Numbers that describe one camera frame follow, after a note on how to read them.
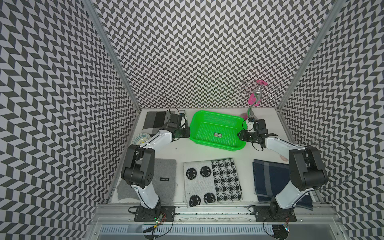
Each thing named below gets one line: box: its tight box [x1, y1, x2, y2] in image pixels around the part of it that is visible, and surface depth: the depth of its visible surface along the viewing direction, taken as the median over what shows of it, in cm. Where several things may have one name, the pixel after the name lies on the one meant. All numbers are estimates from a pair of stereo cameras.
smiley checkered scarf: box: [183, 158, 243, 208], surface depth 81 cm
